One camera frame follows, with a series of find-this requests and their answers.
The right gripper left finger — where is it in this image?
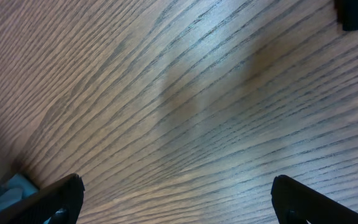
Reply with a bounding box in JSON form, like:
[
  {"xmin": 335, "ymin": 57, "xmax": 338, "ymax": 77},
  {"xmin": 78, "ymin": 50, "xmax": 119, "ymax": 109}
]
[{"xmin": 0, "ymin": 174, "xmax": 85, "ymax": 224}]

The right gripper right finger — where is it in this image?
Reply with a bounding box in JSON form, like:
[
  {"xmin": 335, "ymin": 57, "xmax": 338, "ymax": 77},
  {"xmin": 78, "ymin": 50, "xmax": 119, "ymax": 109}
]
[{"xmin": 271, "ymin": 175, "xmax": 358, "ymax": 224}]

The light blue printed t-shirt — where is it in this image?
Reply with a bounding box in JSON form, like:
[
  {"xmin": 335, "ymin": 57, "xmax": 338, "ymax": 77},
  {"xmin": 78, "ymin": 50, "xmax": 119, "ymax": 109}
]
[{"xmin": 0, "ymin": 174, "xmax": 39, "ymax": 211}]

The black garment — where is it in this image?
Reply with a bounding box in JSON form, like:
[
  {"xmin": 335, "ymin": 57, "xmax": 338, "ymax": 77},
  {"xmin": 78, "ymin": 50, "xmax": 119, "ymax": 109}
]
[{"xmin": 334, "ymin": 0, "xmax": 358, "ymax": 31}]

